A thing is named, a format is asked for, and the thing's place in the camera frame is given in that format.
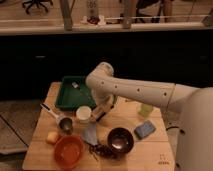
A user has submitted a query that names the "metal spoon in tray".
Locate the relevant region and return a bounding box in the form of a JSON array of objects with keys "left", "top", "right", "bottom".
[{"left": 72, "top": 82, "right": 88, "bottom": 97}]

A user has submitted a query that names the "blue sponge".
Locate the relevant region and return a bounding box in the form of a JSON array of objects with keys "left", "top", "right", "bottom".
[{"left": 134, "top": 121, "right": 156, "bottom": 140}]

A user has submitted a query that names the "seated person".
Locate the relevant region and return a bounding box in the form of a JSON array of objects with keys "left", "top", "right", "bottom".
[{"left": 119, "top": 0, "right": 176, "bottom": 24}]

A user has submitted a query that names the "grey cloth piece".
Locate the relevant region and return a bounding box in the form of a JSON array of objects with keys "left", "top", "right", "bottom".
[{"left": 81, "top": 123, "right": 98, "bottom": 146}]

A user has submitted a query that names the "black whiteboard eraser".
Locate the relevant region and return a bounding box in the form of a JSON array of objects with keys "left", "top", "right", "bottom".
[{"left": 96, "top": 109, "right": 111, "bottom": 122}]

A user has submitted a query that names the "green plastic cup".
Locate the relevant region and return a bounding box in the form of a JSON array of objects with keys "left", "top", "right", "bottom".
[{"left": 138, "top": 104, "right": 153, "bottom": 118}]

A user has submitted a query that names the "dark purple bowl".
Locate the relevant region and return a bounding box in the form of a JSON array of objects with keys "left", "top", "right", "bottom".
[{"left": 107, "top": 127, "right": 134, "bottom": 155}]

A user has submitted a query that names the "black office chair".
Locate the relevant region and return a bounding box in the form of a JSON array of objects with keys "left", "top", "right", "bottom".
[{"left": 22, "top": 0, "right": 53, "bottom": 14}]

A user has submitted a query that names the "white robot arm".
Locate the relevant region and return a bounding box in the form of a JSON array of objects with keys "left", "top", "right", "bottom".
[{"left": 86, "top": 62, "right": 213, "bottom": 171}]

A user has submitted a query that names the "orange plastic bowl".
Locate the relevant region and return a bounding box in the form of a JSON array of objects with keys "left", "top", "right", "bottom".
[{"left": 53, "top": 135, "right": 85, "bottom": 171}]

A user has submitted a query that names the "white paper cup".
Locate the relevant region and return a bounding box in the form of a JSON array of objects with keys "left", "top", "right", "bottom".
[{"left": 76, "top": 106, "right": 92, "bottom": 124}]

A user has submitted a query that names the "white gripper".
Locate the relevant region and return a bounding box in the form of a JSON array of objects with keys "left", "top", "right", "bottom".
[{"left": 91, "top": 94, "right": 115, "bottom": 122}]

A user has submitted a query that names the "yellow round fruit toy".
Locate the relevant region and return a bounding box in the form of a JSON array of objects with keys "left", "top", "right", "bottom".
[{"left": 46, "top": 131, "right": 60, "bottom": 144}]

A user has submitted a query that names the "dark grapes bunch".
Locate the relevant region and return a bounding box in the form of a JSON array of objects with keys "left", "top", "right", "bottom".
[{"left": 89, "top": 143, "right": 117, "bottom": 160}]

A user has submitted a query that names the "metal measuring cup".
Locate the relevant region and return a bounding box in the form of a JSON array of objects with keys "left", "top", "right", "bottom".
[{"left": 41, "top": 103, "right": 73, "bottom": 134}]

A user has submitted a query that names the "green plastic tray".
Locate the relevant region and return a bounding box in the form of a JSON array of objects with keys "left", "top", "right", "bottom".
[{"left": 55, "top": 76, "right": 96, "bottom": 111}]

